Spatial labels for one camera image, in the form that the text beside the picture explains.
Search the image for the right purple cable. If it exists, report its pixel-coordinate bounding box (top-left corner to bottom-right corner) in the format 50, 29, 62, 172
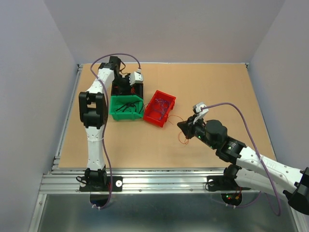
200, 102, 282, 216

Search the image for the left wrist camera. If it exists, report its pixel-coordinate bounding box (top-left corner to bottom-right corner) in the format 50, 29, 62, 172
129, 72, 144, 86

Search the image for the green bin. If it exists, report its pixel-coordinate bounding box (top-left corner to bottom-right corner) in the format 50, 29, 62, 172
110, 96, 144, 121

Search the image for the red bin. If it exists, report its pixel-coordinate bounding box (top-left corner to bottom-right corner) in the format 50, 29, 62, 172
143, 90, 176, 128

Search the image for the aluminium rail frame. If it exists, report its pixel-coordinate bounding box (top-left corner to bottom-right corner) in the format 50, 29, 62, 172
28, 63, 309, 232

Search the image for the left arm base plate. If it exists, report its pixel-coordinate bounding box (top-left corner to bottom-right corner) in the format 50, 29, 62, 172
76, 176, 123, 192

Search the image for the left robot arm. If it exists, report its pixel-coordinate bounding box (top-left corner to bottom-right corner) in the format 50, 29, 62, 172
76, 54, 121, 192

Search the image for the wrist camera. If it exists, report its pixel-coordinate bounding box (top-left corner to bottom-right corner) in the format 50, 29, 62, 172
193, 102, 209, 124
129, 72, 144, 86

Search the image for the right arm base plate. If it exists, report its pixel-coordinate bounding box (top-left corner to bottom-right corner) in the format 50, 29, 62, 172
205, 175, 239, 192

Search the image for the blue white twisted wire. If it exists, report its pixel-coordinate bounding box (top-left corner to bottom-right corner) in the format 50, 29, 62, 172
153, 97, 170, 114

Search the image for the black bin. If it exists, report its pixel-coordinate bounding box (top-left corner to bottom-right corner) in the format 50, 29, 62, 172
111, 82, 143, 100

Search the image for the black cable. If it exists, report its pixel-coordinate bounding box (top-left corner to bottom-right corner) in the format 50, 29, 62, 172
114, 102, 143, 115

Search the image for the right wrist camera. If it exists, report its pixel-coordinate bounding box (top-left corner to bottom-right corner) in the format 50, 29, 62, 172
193, 102, 209, 124

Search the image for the dark blue wire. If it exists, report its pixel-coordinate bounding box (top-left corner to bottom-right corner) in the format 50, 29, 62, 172
142, 97, 172, 120

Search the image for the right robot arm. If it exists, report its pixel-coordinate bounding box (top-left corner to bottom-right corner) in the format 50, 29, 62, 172
177, 117, 309, 215

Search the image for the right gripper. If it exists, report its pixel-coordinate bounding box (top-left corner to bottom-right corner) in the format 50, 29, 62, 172
177, 114, 217, 150

